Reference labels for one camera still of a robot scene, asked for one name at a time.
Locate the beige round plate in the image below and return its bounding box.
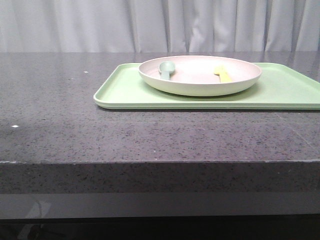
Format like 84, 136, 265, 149
138, 55, 262, 97

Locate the yellow plastic fork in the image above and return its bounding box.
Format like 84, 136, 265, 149
214, 65, 232, 83

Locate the sage green spoon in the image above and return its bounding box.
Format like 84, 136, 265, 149
158, 61, 176, 80

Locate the light green rectangular tray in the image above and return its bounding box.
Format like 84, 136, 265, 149
93, 62, 320, 111

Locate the white pleated curtain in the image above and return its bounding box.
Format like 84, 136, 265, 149
0, 0, 320, 53

